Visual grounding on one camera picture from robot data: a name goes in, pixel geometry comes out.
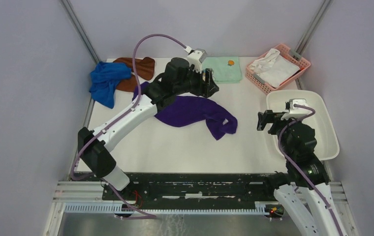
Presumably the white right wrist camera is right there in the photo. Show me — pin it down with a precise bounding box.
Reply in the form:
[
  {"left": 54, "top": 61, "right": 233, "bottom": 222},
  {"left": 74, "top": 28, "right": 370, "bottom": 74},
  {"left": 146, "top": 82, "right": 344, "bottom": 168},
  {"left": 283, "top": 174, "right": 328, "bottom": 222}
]
[{"left": 281, "top": 98, "right": 310, "bottom": 120}]

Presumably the white slotted cable duct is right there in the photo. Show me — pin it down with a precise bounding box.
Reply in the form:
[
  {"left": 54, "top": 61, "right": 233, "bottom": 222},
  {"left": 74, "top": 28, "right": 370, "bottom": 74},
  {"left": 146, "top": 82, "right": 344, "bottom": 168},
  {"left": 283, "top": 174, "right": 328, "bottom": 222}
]
[{"left": 64, "top": 203, "right": 269, "bottom": 216}]

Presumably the brown towel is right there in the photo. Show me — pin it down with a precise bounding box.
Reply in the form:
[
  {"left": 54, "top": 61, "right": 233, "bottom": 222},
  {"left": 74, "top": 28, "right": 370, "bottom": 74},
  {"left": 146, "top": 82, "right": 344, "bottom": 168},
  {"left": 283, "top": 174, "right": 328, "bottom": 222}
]
[{"left": 113, "top": 57, "right": 156, "bottom": 92}]

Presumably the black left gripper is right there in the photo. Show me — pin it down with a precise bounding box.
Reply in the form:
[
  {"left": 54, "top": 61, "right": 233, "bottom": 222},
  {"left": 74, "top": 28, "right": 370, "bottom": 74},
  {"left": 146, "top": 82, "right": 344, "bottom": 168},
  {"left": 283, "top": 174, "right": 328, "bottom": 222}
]
[{"left": 174, "top": 63, "right": 218, "bottom": 98}]

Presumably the white cloth in basket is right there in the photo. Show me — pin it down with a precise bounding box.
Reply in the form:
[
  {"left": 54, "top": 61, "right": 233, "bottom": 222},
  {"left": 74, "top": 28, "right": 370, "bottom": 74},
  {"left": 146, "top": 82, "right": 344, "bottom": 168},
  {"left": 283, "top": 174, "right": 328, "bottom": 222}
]
[{"left": 248, "top": 48, "right": 300, "bottom": 88}]

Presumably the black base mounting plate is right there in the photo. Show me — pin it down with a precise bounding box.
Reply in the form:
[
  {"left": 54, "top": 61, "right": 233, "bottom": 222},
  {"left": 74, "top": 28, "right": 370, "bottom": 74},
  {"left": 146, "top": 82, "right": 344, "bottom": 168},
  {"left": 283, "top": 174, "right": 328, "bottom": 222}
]
[{"left": 71, "top": 172, "right": 331, "bottom": 211}]

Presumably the white plastic tub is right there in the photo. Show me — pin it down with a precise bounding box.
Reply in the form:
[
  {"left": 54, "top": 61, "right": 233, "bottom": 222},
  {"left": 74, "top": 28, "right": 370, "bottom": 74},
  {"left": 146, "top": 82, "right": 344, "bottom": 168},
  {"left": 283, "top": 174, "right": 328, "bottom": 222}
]
[{"left": 266, "top": 89, "right": 340, "bottom": 161}]

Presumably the aluminium frame rail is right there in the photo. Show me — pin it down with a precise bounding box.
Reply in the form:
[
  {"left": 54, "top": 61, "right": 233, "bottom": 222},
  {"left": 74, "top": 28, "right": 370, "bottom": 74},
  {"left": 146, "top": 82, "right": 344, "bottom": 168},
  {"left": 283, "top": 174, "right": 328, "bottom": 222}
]
[{"left": 53, "top": 181, "right": 348, "bottom": 204}]

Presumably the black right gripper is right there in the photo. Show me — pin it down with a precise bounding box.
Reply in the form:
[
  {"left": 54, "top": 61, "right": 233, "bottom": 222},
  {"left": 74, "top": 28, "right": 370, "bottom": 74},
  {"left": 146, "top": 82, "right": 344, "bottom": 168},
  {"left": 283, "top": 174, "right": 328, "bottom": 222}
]
[{"left": 256, "top": 109, "right": 303, "bottom": 159}]

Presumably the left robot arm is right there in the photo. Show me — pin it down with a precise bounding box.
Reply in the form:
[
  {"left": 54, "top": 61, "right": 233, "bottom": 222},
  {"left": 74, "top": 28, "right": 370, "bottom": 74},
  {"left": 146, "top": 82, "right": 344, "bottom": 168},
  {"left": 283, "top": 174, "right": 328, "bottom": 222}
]
[{"left": 78, "top": 58, "right": 219, "bottom": 200}]

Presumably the pink plastic basket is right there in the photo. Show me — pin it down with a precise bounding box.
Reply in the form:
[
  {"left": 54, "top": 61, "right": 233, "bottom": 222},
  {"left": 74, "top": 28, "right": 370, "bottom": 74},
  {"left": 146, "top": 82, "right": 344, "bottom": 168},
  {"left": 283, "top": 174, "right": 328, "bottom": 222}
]
[{"left": 245, "top": 44, "right": 311, "bottom": 94}]

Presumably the blue towel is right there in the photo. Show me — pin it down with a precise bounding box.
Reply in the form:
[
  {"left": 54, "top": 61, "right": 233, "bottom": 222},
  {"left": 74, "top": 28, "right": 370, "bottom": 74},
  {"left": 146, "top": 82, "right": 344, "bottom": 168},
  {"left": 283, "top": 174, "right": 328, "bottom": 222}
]
[{"left": 89, "top": 61, "right": 132, "bottom": 109}]

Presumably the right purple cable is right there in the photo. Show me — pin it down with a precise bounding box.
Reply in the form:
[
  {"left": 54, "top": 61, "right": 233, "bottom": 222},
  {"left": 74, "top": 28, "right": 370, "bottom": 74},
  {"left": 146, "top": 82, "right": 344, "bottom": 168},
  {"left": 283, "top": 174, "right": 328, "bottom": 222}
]
[{"left": 278, "top": 104, "right": 344, "bottom": 236}]

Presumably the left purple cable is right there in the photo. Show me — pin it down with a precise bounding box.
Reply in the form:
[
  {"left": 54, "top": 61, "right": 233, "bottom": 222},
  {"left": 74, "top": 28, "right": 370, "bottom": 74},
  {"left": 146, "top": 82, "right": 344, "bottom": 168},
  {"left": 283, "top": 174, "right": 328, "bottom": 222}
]
[{"left": 69, "top": 33, "right": 189, "bottom": 220}]

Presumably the mint green cartoon towel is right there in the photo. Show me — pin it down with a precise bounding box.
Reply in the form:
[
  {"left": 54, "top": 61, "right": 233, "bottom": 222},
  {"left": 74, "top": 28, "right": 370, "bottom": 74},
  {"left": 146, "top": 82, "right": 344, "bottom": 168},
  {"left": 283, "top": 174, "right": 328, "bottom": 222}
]
[{"left": 202, "top": 57, "right": 243, "bottom": 84}]

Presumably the purple cable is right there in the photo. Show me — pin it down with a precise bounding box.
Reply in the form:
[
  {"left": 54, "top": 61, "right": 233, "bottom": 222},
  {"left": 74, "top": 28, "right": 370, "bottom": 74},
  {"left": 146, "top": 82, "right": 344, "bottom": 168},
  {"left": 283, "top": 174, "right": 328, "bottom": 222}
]
[
  {"left": 278, "top": 104, "right": 344, "bottom": 236},
  {"left": 69, "top": 33, "right": 189, "bottom": 220}
]

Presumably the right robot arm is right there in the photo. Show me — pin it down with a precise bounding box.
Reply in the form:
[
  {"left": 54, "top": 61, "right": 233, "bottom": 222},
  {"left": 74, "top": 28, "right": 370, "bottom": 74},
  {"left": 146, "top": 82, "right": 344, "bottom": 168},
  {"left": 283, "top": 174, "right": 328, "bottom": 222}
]
[{"left": 257, "top": 106, "right": 347, "bottom": 236}]

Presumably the purple towel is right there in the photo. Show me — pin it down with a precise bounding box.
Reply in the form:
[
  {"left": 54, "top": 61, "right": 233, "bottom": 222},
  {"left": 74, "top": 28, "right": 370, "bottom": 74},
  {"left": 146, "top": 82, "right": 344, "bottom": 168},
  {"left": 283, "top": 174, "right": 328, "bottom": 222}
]
[{"left": 132, "top": 81, "right": 239, "bottom": 141}]

